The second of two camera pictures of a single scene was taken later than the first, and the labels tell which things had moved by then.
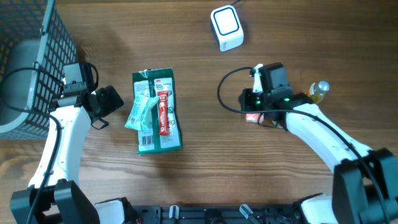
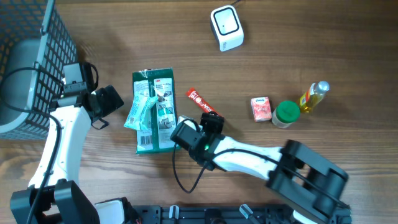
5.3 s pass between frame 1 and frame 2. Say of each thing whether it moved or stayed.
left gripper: stayed
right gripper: moved
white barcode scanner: stayed
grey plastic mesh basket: stayed
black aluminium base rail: stayed
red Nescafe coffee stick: moved
